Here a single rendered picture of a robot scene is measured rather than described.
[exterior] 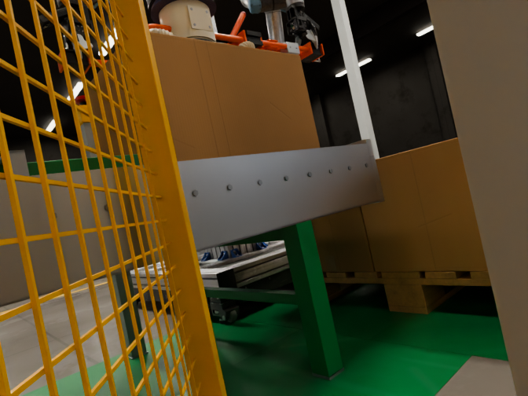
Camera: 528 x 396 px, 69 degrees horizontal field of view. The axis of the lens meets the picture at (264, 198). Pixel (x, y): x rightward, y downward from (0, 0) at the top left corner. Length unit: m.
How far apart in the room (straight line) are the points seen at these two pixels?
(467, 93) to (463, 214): 1.01
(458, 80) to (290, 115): 1.00
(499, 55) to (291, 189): 0.76
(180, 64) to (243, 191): 0.38
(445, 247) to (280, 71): 0.76
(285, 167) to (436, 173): 0.52
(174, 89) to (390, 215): 0.82
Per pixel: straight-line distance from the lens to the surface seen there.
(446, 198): 1.29
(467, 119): 0.28
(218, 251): 2.18
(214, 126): 1.05
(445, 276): 1.35
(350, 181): 1.18
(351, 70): 5.13
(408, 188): 1.34
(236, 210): 0.86
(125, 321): 1.62
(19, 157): 0.75
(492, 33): 0.28
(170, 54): 1.07
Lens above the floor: 0.47
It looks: 1 degrees up
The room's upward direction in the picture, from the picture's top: 12 degrees counter-clockwise
